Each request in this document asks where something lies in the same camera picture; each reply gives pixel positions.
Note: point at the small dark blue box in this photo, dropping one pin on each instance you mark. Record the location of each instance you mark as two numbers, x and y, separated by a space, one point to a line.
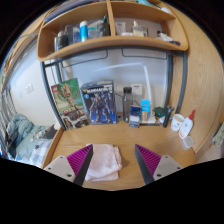
134 116

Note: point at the green tree figure toy box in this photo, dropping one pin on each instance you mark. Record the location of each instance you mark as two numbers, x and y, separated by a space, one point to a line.
69 103

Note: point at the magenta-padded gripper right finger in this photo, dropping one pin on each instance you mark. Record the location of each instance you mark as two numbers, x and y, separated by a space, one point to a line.
149 159

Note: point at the light blue and orange carton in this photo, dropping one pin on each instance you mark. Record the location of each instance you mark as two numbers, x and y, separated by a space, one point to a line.
145 110

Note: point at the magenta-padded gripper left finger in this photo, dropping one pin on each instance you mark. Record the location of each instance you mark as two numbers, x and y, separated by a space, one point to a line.
79 160

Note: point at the white desk lamp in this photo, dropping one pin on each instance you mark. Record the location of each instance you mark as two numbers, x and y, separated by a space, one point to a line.
147 83

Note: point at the blue robot model kit box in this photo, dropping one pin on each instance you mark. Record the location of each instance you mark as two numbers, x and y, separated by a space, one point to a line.
99 103

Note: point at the black electric shaver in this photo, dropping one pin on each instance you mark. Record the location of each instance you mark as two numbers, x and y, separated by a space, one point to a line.
167 117

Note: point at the clear plastic container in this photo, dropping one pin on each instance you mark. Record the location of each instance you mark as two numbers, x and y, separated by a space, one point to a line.
188 142

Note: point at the wooden shelf unit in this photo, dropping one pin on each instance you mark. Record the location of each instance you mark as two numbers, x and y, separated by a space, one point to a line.
110 41

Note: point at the white crumpled bag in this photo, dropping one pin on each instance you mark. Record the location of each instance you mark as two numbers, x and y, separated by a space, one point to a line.
57 126

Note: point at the pale pink towel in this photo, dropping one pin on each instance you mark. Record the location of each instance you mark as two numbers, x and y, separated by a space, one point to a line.
105 163

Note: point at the white bottle with red cap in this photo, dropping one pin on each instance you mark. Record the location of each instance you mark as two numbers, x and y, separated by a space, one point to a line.
186 127

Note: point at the white wall switch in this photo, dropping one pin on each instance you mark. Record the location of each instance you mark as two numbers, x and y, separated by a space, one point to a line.
29 88

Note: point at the grey metal desk frame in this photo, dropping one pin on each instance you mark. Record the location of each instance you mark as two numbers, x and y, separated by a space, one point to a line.
183 73

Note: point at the dark green round object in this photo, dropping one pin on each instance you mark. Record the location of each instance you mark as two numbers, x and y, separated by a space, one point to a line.
159 111

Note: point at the dark transparent water bottle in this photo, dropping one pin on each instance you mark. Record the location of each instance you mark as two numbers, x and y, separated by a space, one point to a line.
127 105

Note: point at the white wall outlet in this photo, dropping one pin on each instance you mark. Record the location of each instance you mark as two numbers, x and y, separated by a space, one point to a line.
137 89

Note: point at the green patterned cloth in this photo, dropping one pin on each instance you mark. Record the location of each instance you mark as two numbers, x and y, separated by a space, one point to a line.
219 135

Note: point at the bed with blue bedding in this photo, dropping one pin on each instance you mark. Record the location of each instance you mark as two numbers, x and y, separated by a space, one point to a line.
25 140

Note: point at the white mug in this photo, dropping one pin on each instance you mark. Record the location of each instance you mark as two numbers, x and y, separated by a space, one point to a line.
176 122

